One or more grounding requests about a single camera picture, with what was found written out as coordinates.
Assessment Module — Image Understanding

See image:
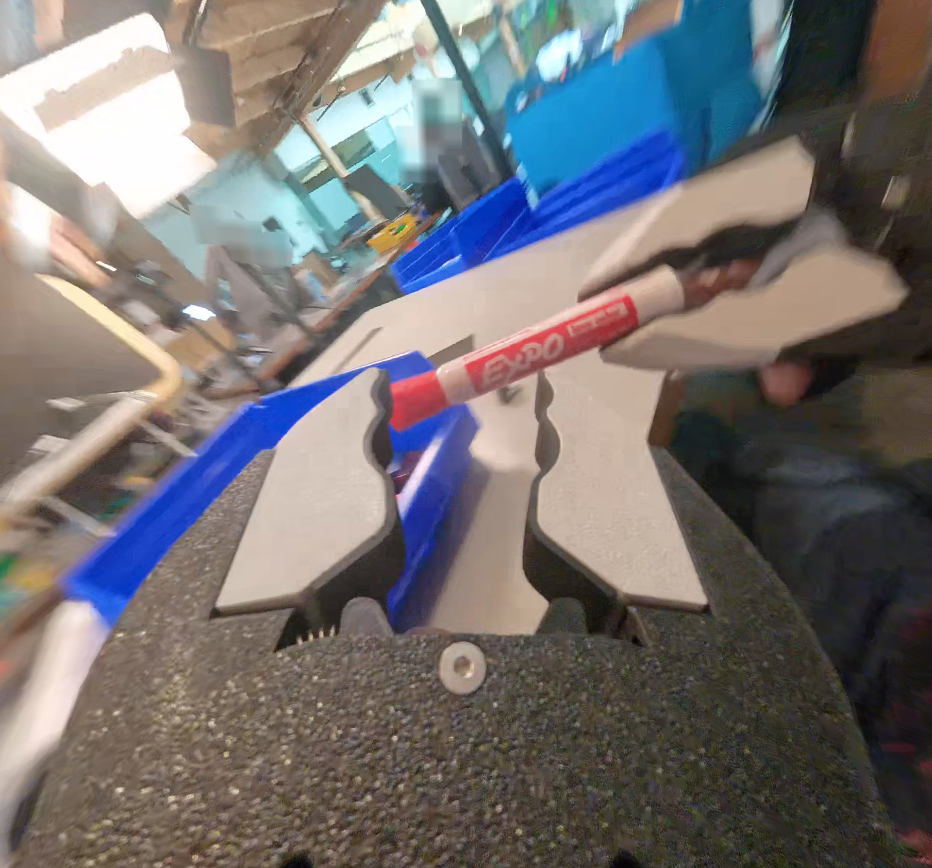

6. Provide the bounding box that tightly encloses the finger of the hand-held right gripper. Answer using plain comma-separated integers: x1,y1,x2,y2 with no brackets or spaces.
577,136,818,302
599,240,913,374

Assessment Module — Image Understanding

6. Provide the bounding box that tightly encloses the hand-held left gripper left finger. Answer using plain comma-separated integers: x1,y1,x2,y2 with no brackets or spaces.
213,367,407,618

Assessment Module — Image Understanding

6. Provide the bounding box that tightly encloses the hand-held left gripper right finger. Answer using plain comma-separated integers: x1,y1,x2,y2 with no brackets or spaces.
523,366,712,614

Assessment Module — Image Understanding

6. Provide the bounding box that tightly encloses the red and white marker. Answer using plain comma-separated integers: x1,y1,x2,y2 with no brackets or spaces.
388,267,687,434

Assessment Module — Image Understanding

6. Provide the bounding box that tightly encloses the large blue plastic bin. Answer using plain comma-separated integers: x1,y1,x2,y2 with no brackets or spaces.
60,350,483,630

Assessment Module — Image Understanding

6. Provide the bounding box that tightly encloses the light blue panel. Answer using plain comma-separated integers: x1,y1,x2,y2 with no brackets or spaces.
504,36,767,186

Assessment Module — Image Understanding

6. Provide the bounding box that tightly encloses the yellow plastic bin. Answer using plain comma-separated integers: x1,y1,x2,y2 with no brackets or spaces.
366,215,417,255

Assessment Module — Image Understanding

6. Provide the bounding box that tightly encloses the black board with wooden rim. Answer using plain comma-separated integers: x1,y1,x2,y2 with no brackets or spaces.
0,256,184,512

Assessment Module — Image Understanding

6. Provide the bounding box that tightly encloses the studio light panel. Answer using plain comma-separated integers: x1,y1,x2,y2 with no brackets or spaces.
0,11,221,222

